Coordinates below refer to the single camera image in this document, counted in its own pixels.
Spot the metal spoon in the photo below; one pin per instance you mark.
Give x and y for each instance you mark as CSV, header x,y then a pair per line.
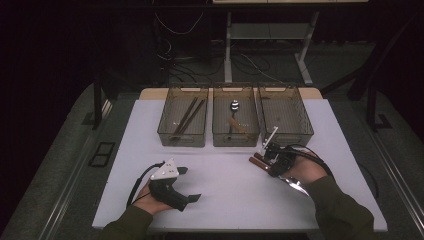
x,y
235,105

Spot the brown wooden chopstick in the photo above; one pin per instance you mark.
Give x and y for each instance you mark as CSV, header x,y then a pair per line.
x,y
191,117
194,115

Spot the person's left hand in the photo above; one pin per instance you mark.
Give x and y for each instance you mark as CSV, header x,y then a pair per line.
x,y
150,205

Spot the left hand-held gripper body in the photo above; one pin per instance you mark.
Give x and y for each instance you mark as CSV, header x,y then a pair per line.
x,y
165,191

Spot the transparent grey plastic bin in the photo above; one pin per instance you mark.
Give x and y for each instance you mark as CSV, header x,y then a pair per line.
x,y
168,113
286,110
220,113

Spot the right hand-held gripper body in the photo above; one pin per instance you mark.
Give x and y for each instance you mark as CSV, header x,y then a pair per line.
x,y
283,158

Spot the light wooden board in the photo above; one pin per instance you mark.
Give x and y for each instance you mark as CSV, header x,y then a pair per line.
x,y
150,94

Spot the person's right hand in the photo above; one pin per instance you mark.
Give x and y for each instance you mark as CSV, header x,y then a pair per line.
x,y
306,170

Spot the grey metal stand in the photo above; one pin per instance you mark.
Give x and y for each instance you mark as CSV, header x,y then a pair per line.
x,y
227,50

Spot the black metal stand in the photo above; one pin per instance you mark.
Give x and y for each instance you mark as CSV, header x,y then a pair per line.
x,y
97,100
371,100

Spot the light wooden spoon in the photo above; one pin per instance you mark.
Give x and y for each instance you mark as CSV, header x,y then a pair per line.
x,y
236,125

